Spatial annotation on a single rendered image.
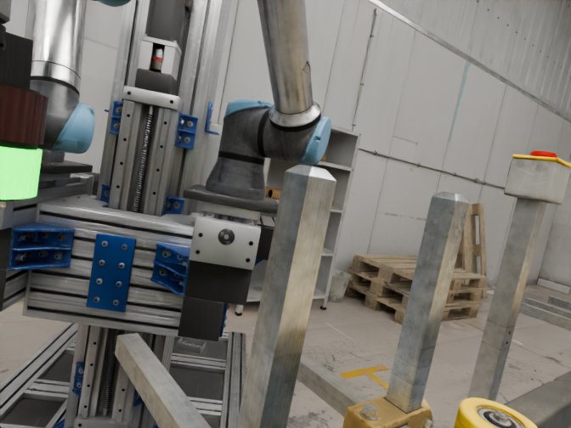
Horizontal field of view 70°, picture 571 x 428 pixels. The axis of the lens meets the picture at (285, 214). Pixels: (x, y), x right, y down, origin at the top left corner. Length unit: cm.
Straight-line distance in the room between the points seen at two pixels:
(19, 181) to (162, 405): 35
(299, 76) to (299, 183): 50
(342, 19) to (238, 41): 110
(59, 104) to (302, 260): 42
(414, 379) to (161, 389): 32
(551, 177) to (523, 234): 10
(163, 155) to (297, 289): 76
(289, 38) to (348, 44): 325
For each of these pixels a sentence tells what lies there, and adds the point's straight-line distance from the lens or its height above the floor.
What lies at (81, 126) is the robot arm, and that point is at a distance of 65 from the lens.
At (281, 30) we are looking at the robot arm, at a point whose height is 136.
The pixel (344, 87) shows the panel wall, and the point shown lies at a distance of 398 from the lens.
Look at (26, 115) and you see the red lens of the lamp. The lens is 21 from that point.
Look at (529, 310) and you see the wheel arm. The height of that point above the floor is 83.
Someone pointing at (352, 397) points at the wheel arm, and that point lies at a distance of 63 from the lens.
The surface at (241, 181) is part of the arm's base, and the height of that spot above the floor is 108.
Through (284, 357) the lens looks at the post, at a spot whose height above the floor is 95.
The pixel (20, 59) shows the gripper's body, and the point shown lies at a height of 116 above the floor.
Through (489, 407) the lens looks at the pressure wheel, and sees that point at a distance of 55.
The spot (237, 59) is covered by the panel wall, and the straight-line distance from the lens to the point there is 334.
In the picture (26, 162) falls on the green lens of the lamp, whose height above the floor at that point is 110.
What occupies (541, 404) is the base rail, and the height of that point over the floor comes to 70.
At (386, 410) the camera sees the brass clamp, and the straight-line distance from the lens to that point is 61.
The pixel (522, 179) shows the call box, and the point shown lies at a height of 118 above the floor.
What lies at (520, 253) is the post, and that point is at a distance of 79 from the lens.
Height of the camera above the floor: 112
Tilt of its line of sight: 6 degrees down
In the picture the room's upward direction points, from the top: 11 degrees clockwise
